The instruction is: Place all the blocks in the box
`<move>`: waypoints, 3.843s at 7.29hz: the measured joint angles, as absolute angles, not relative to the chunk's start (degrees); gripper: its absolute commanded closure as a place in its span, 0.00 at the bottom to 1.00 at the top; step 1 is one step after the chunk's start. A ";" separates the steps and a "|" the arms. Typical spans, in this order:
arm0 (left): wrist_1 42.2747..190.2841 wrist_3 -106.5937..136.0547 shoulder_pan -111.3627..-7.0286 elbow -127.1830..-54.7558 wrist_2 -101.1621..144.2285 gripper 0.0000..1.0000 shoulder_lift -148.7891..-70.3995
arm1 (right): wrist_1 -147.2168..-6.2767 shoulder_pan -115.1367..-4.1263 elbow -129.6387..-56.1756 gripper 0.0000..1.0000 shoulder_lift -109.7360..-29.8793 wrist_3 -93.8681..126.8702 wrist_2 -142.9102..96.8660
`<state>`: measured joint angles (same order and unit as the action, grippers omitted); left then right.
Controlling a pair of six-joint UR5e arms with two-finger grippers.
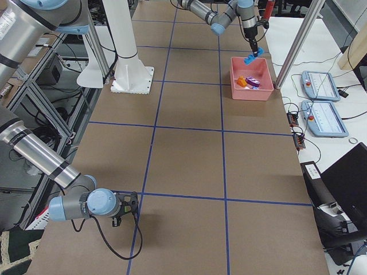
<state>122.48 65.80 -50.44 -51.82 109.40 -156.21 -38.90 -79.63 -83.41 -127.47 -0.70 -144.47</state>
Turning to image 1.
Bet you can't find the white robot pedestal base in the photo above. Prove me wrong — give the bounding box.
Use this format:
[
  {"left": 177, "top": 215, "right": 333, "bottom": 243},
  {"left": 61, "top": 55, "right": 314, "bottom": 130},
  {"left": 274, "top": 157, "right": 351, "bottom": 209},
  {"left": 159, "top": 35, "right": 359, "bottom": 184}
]
[{"left": 103, "top": 0, "right": 154, "bottom": 95}]

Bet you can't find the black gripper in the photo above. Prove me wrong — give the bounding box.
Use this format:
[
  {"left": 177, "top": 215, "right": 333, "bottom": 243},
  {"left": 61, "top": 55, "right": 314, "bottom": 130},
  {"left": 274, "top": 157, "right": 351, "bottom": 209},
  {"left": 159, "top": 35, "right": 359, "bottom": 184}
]
[
  {"left": 244, "top": 26, "right": 259, "bottom": 55},
  {"left": 112, "top": 192, "right": 138, "bottom": 227}
]

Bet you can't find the pink plastic box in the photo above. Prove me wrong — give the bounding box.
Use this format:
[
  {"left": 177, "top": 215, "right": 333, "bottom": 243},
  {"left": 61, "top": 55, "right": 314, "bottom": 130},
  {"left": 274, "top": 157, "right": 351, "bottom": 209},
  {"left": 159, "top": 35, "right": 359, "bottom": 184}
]
[{"left": 230, "top": 57, "right": 274, "bottom": 101}]

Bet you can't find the red bottle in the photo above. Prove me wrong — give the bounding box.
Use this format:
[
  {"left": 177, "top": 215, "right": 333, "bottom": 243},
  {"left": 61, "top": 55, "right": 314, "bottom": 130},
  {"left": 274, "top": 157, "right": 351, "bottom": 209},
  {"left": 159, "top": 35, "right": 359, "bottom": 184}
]
[{"left": 262, "top": 0, "right": 275, "bottom": 21}]

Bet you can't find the orange toy block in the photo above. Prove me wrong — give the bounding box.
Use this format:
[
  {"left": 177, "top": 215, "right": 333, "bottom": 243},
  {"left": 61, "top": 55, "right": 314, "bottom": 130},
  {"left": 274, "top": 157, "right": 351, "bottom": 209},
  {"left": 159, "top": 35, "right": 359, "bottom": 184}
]
[{"left": 236, "top": 76, "right": 247, "bottom": 88}]

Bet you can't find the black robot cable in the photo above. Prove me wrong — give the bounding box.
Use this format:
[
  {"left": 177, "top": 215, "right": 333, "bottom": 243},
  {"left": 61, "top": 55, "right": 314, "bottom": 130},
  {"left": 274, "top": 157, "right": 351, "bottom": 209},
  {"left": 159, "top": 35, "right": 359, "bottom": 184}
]
[{"left": 70, "top": 211, "right": 143, "bottom": 260}]

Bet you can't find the lower teach pendant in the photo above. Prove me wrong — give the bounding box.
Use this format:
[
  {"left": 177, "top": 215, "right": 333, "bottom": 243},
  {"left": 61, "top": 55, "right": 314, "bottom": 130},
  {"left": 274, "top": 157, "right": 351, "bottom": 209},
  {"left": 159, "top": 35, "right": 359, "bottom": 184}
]
[{"left": 301, "top": 100, "right": 349, "bottom": 138}]

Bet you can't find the long blue toy block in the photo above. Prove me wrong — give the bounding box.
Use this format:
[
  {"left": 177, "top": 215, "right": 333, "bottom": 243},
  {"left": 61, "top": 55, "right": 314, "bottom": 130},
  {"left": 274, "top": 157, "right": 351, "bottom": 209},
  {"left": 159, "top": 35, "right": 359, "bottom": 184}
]
[{"left": 244, "top": 47, "right": 264, "bottom": 65}]

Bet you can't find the aluminium frame post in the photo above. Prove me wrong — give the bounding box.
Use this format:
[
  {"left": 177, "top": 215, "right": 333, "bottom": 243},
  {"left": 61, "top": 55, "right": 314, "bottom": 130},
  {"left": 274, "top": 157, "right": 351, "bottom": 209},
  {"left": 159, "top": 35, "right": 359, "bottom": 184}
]
[{"left": 274, "top": 0, "right": 326, "bottom": 89}]

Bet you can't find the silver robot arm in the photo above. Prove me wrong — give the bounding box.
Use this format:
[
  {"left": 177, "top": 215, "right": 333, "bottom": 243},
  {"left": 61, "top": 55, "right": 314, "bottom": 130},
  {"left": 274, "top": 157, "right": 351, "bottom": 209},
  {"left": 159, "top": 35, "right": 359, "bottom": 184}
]
[
  {"left": 1, "top": 1, "right": 139, "bottom": 227},
  {"left": 170, "top": 0, "right": 260, "bottom": 57}
]

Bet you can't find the purple toy block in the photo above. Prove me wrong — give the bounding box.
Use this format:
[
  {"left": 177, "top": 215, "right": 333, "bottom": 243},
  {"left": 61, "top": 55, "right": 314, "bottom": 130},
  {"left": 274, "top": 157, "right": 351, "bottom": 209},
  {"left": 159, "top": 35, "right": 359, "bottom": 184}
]
[{"left": 246, "top": 76, "right": 260, "bottom": 87}]

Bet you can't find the teach pendant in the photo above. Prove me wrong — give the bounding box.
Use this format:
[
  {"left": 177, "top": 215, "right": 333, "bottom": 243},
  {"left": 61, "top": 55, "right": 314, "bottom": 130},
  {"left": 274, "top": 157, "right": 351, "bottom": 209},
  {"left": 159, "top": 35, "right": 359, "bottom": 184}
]
[
  {"left": 300, "top": 70, "right": 340, "bottom": 102},
  {"left": 301, "top": 100, "right": 349, "bottom": 138}
]

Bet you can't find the black laptop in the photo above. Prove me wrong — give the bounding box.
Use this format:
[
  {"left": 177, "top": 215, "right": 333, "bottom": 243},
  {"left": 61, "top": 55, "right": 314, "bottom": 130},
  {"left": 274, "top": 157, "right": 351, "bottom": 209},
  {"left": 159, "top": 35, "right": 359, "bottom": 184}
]
[{"left": 321, "top": 142, "right": 366, "bottom": 224}]

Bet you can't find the upper teach pendant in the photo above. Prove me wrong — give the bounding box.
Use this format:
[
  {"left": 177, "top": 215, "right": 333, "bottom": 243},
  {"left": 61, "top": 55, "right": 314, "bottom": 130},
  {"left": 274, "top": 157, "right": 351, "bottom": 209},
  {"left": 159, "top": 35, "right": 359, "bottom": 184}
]
[{"left": 300, "top": 70, "right": 340, "bottom": 102}]

